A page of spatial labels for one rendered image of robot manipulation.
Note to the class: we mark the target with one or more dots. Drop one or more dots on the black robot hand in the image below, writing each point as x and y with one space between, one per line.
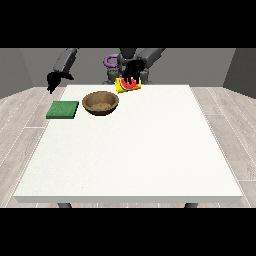
52 81
132 70

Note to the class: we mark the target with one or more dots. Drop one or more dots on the yellow cup with melon print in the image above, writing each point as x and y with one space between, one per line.
127 85

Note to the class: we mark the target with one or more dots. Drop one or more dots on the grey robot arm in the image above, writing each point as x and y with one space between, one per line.
149 55
64 61

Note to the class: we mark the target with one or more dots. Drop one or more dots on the green square pad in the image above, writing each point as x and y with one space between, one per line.
62 109

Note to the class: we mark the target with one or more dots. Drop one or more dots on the brown wooden bowl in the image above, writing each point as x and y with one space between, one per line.
100 103

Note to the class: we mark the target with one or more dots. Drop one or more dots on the grey robot trunk purple rings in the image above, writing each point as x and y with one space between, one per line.
111 68

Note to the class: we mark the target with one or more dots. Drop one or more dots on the dark table leg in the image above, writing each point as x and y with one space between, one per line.
65 205
191 205

